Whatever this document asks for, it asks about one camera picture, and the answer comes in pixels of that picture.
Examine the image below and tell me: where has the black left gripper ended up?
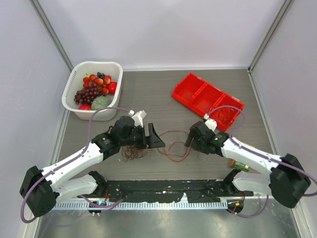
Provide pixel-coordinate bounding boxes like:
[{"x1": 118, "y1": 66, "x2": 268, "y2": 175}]
[{"x1": 120, "y1": 123, "x2": 165, "y2": 150}]

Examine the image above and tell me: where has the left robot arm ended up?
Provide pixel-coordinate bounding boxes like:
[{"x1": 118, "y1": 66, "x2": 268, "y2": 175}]
[{"x1": 20, "y1": 116, "x2": 165, "y2": 218}]

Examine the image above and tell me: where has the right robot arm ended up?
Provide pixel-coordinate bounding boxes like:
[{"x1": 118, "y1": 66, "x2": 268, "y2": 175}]
[{"x1": 185, "y1": 121, "x2": 311, "y2": 208}]

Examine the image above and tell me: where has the red compartment tray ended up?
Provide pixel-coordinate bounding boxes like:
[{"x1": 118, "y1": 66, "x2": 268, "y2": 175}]
[{"x1": 171, "y1": 73, "x2": 245, "y2": 131}]

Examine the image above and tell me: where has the orange yellow carton box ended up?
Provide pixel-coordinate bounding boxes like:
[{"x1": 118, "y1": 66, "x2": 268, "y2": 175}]
[{"x1": 230, "y1": 160, "x2": 250, "y2": 173}]

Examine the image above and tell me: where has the green melon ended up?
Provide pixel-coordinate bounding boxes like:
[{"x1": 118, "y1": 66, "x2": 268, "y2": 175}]
[{"x1": 91, "y1": 96, "x2": 112, "y2": 111}]

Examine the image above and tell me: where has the red apple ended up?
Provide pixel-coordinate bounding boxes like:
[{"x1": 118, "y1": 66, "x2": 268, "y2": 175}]
[{"x1": 107, "y1": 81, "x2": 117, "y2": 95}]

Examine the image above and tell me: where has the red tomato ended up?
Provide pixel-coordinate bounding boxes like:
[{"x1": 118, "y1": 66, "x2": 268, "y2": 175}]
[{"x1": 79, "y1": 104, "x2": 92, "y2": 111}]

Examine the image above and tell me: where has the purple grape bunch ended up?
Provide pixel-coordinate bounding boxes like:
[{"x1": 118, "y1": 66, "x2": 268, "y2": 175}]
[{"x1": 74, "y1": 82, "x2": 103, "y2": 105}]

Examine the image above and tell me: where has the white plastic basket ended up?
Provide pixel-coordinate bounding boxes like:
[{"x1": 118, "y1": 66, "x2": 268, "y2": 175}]
[{"x1": 61, "y1": 61, "x2": 123, "y2": 121}]

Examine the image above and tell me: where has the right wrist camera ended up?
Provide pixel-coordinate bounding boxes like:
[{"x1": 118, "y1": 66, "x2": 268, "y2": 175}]
[{"x1": 203, "y1": 114, "x2": 217, "y2": 131}]

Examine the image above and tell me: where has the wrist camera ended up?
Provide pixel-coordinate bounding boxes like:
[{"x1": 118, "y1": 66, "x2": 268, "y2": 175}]
[
  {"x1": 128, "y1": 110, "x2": 147, "y2": 127},
  {"x1": 203, "y1": 114, "x2": 217, "y2": 131}
]

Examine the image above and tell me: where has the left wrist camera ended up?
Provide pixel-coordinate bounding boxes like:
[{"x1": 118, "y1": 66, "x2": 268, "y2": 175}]
[{"x1": 128, "y1": 110, "x2": 147, "y2": 127}]

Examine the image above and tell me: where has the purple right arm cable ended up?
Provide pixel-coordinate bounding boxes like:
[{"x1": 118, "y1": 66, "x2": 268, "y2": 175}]
[{"x1": 205, "y1": 105, "x2": 317, "y2": 219}]

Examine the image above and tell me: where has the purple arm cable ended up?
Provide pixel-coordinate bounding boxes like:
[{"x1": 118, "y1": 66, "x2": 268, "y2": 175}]
[
  {"x1": 20, "y1": 107, "x2": 132, "y2": 224},
  {"x1": 205, "y1": 105, "x2": 317, "y2": 219}
]

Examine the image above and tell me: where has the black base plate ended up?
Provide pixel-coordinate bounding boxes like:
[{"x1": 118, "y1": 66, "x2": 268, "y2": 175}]
[{"x1": 107, "y1": 179, "x2": 254, "y2": 203}]

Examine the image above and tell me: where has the white cable duct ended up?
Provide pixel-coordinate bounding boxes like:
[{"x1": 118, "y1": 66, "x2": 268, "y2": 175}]
[{"x1": 54, "y1": 200, "x2": 228, "y2": 210}]

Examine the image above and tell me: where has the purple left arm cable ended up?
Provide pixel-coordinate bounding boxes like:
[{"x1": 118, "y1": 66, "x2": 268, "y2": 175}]
[{"x1": 20, "y1": 107, "x2": 132, "y2": 224}]

